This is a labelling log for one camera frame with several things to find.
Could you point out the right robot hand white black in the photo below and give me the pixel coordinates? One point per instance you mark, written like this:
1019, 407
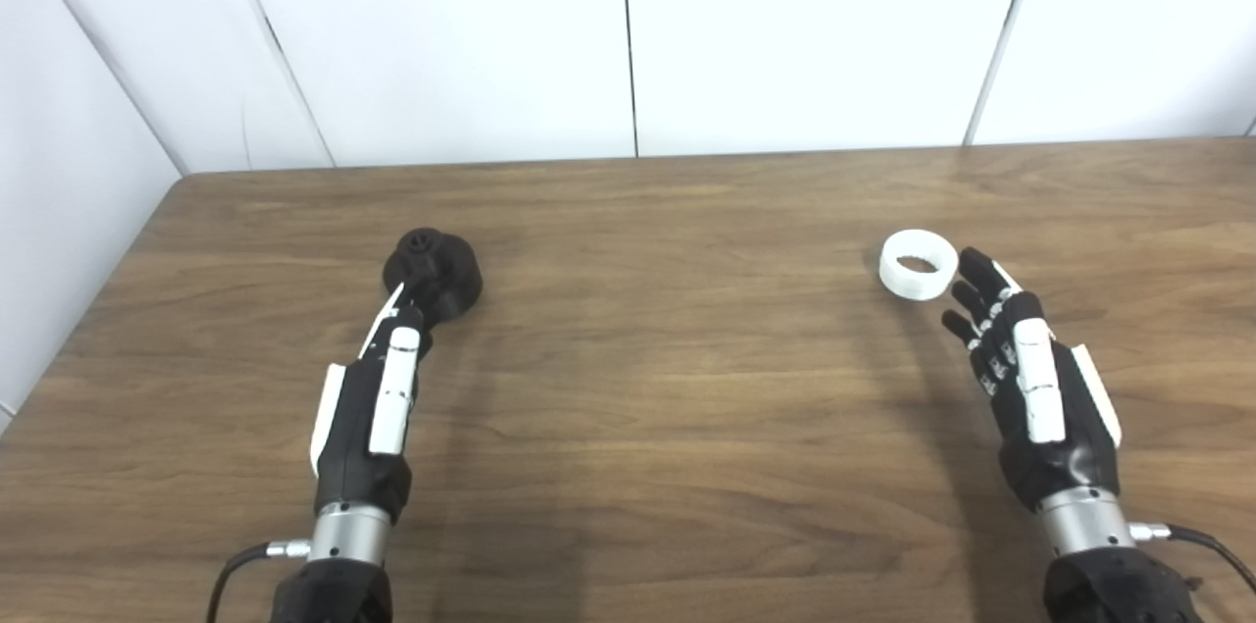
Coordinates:
1065, 437

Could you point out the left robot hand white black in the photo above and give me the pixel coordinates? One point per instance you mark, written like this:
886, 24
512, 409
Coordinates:
358, 427

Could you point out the round black plastic part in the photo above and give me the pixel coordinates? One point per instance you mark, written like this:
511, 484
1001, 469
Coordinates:
437, 270

